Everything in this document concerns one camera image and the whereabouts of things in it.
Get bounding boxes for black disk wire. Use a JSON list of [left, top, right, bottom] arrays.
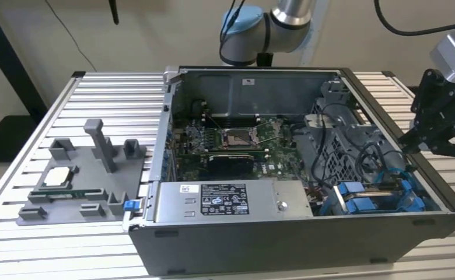
[[355, 142, 393, 177]]

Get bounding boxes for black monitor stand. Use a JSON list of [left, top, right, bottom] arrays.
[[0, 0, 50, 163]]

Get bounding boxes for silver CPU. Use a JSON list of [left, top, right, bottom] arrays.
[[42, 167, 74, 188]]

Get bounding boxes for black open PC case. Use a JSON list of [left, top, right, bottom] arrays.
[[122, 65, 455, 277]]

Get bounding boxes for black power supply label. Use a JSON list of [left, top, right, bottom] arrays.
[[199, 183, 249, 217]]

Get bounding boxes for thick black cable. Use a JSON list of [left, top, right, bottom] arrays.
[[374, 0, 455, 37]]

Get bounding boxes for CPU socket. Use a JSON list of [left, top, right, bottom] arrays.
[[219, 127, 263, 149]]

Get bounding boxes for grey disk bay cage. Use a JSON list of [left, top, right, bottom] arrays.
[[294, 80, 443, 217]]

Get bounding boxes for grey parts rack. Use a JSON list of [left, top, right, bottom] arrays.
[[17, 118, 150, 227]]

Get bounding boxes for green motherboard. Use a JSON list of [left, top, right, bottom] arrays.
[[165, 116, 315, 187]]

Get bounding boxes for blue case latch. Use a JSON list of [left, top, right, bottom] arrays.
[[122, 199, 142, 212]]

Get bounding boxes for black antenna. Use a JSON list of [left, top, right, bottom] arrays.
[[109, 0, 121, 26]]

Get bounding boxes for blue disk wire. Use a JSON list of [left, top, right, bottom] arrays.
[[375, 142, 413, 184]]

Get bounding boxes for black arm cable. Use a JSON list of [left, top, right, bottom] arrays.
[[221, 0, 247, 39]]

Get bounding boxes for green RAM stick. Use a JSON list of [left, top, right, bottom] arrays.
[[33, 188, 105, 202]]

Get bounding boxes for black RAM slots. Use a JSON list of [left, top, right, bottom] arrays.
[[203, 114, 262, 128]]

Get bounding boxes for silver power supply unit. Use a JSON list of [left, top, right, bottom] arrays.
[[154, 179, 315, 226]]

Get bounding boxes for thin black wall cable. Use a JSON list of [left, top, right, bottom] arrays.
[[45, 0, 99, 72]]

